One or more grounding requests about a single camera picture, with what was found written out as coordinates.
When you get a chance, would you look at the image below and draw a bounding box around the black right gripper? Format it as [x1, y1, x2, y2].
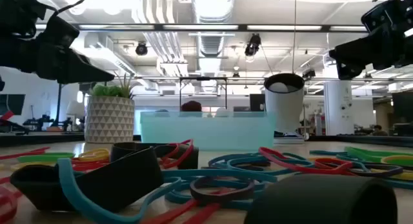
[328, 23, 413, 81]

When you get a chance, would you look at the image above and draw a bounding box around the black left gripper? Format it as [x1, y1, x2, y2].
[0, 16, 116, 85]

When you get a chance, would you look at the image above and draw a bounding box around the green rubber band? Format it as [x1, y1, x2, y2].
[16, 152, 76, 164]
[343, 146, 413, 164]

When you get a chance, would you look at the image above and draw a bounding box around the small wide black rubber band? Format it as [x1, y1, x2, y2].
[110, 141, 200, 170]

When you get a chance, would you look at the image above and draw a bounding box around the wide dark grey rubber band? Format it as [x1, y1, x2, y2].
[244, 173, 398, 224]

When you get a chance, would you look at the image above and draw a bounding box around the large wide black rubber band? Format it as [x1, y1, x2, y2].
[9, 145, 165, 213]

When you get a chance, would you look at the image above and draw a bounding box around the dark purple rubber band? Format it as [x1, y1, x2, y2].
[189, 175, 256, 205]
[347, 161, 405, 178]

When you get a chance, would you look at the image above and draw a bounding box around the teal translucent plastic bin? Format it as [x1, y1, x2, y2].
[139, 110, 277, 151]

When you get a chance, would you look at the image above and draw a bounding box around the white desk lamp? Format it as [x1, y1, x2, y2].
[66, 100, 86, 122]

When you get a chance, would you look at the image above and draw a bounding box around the black background table stand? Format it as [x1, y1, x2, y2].
[56, 83, 63, 128]

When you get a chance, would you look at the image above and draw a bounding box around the succulent in patterned white pot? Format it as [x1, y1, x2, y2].
[84, 74, 136, 144]

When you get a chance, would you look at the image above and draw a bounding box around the black ceiling spotlight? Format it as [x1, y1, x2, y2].
[243, 33, 262, 57]
[135, 41, 149, 57]
[302, 68, 317, 81]

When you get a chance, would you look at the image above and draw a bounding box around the white building column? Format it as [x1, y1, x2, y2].
[323, 79, 355, 136]

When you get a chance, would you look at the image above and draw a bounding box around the person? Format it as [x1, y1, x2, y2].
[370, 124, 390, 137]
[180, 100, 203, 114]

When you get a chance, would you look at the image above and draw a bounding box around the red slanted bar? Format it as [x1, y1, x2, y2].
[0, 110, 16, 122]

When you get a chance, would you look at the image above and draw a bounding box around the white cylindrical device black rim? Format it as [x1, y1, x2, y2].
[263, 72, 306, 145]

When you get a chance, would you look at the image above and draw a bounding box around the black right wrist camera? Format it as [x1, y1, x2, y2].
[360, 0, 413, 33]

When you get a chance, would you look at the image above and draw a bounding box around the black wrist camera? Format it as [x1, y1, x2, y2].
[0, 0, 48, 37]
[360, 0, 413, 33]

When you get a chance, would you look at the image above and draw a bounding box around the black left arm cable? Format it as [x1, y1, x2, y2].
[32, 0, 92, 17]

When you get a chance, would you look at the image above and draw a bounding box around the thin hanging cable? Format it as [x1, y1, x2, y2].
[292, 0, 297, 74]

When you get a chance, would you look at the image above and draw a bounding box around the black aluminium table frame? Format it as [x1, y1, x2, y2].
[0, 132, 413, 148]

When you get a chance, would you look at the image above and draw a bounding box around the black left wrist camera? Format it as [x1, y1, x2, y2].
[0, 0, 48, 37]

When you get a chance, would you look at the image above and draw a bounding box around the black overhead frame beam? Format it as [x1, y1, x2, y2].
[34, 23, 369, 33]

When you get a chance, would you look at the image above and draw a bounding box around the silver ceiling air duct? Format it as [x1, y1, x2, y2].
[190, 0, 237, 59]

